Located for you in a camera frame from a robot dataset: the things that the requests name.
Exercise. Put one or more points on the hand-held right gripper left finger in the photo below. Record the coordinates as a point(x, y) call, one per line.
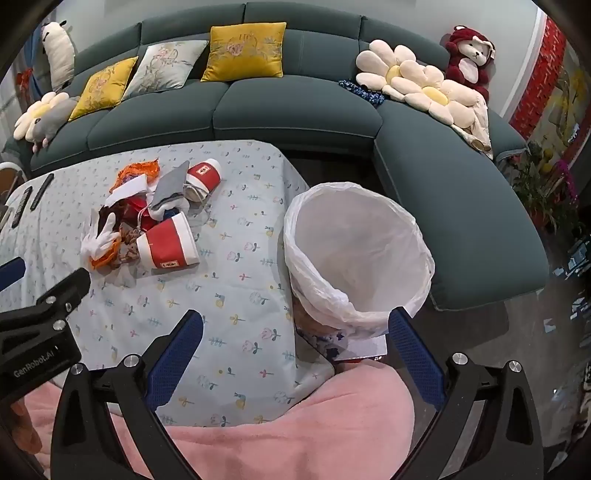
point(181, 355)

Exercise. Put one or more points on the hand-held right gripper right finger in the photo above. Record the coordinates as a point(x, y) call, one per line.
point(415, 360)

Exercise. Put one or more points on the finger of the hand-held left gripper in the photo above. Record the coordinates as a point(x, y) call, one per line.
point(11, 272)
point(69, 288)

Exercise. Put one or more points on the white orange wrapper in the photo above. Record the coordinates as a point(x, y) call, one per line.
point(101, 242)

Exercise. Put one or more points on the dark brown snack wrapper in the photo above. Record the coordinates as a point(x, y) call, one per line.
point(115, 217)

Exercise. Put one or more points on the patterned waste bin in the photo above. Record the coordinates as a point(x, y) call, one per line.
point(318, 330)

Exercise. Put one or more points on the large red white paper cup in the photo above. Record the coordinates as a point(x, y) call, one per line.
point(168, 242)

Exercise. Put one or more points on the white blue wrapper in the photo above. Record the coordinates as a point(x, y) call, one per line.
point(168, 207)

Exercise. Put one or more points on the orange patterned cloth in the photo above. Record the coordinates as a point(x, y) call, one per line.
point(136, 170)

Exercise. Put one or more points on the grey cloth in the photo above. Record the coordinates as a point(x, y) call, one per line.
point(171, 184)

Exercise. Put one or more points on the small red white paper cup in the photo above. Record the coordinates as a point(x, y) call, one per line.
point(205, 177)

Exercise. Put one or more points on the black remote control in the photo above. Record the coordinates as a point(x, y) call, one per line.
point(42, 191)
point(21, 205)

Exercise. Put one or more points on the pink fleece blanket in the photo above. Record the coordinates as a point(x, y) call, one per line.
point(277, 438)

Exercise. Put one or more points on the floral pale blue tablecloth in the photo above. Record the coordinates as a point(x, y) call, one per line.
point(240, 230)

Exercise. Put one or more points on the grey plush toy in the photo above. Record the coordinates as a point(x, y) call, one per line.
point(53, 120)

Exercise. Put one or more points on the small daisy plush cushion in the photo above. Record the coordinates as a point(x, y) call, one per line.
point(32, 113)

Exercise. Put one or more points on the small yellow embroidered cushion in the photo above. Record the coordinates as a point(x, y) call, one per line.
point(101, 87)

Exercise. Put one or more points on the potted plant with flowers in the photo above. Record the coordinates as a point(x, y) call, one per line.
point(545, 184)

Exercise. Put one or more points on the long white plush toy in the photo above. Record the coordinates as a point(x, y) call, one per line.
point(57, 55)

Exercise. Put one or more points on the pale floral cushion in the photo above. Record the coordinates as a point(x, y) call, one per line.
point(161, 69)

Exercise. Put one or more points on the cream daisy plush cushion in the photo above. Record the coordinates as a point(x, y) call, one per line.
point(457, 97)
point(374, 64)

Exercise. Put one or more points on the teal sofa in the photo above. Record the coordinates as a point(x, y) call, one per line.
point(295, 110)

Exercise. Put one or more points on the blue knitted cloth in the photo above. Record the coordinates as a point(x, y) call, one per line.
point(364, 94)

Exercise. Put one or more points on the large yellow embroidered cushion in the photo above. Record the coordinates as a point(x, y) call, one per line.
point(244, 55)

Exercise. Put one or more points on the red teddy bear plush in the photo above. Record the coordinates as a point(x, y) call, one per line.
point(461, 69)

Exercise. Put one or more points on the red wall poster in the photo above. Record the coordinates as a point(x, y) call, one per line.
point(540, 78)

